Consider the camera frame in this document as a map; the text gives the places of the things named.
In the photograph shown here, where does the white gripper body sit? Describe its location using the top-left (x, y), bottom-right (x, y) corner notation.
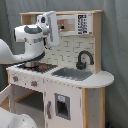
top-left (36, 11), bottom-right (59, 49)

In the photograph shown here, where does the white oven door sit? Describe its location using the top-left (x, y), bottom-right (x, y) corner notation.
top-left (0, 84), bottom-right (14, 107)

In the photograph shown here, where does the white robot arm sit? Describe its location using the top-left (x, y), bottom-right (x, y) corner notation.
top-left (0, 11), bottom-right (59, 128)

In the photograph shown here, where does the wooden toy kitchen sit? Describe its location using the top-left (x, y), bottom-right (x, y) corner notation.
top-left (6, 9), bottom-right (115, 128)

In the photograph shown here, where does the silver toy pot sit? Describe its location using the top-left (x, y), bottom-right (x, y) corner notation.
top-left (25, 61), bottom-right (38, 68)

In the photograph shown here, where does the black stovetop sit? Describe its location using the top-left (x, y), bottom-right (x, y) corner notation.
top-left (16, 62), bottom-right (59, 74)

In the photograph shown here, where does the black toy faucet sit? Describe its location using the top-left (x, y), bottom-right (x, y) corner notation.
top-left (76, 50), bottom-right (94, 70)

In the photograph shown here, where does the grey toy sink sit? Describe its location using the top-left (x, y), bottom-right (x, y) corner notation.
top-left (51, 67), bottom-right (92, 81)

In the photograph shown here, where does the right red stove knob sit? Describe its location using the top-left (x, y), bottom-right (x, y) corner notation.
top-left (31, 81), bottom-right (37, 87)

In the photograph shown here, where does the red stove knob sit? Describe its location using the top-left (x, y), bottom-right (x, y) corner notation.
top-left (13, 76), bottom-right (18, 82)
top-left (31, 81), bottom-right (37, 87)

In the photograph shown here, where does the left red stove knob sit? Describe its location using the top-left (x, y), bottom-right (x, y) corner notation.
top-left (13, 76), bottom-right (18, 82)

